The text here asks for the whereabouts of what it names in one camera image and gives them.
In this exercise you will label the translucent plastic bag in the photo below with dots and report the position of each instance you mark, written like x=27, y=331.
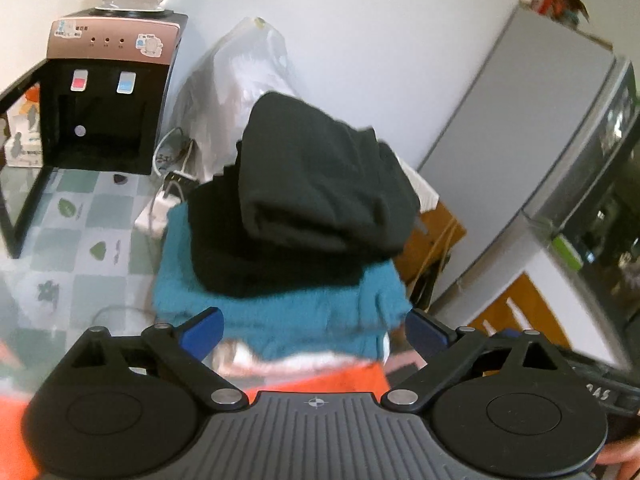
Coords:
x=235, y=75

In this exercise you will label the white power strip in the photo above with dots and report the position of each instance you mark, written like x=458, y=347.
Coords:
x=160, y=205

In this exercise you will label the teal folded towel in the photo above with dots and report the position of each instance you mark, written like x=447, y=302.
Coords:
x=310, y=320

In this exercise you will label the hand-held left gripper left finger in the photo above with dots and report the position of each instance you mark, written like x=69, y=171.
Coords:
x=202, y=332

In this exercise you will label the orange patterned tablecloth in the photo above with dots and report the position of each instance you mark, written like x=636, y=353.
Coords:
x=320, y=380

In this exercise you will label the leaf patterned table cover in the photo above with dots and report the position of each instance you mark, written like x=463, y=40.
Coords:
x=75, y=240

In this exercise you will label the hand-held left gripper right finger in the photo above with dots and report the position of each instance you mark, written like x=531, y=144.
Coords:
x=425, y=332

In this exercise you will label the person's right hand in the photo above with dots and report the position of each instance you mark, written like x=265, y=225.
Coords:
x=622, y=462

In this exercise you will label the white green printed carton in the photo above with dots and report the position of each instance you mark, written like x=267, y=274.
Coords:
x=25, y=130

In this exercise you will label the pink folded towel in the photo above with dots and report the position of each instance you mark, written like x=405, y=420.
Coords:
x=310, y=359

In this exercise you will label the black metal frame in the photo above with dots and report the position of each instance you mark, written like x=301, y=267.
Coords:
x=22, y=200

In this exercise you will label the pink black water dispenser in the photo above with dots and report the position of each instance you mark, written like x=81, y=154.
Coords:
x=110, y=100

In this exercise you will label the black shirt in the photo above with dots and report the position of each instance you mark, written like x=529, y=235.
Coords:
x=310, y=200

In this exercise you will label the grey refrigerator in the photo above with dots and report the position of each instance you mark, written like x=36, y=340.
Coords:
x=525, y=135

